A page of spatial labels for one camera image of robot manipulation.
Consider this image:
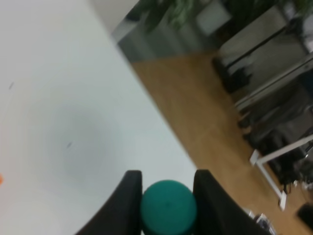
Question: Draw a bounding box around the teal capped test tube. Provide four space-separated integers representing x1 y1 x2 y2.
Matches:
140 180 198 235

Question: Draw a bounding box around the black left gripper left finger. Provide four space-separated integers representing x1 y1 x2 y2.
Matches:
77 170 142 235

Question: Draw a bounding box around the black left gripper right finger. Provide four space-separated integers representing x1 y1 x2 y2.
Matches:
193 169 269 235

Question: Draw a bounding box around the white desk frame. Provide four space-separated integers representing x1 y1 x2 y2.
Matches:
249 132 313 211

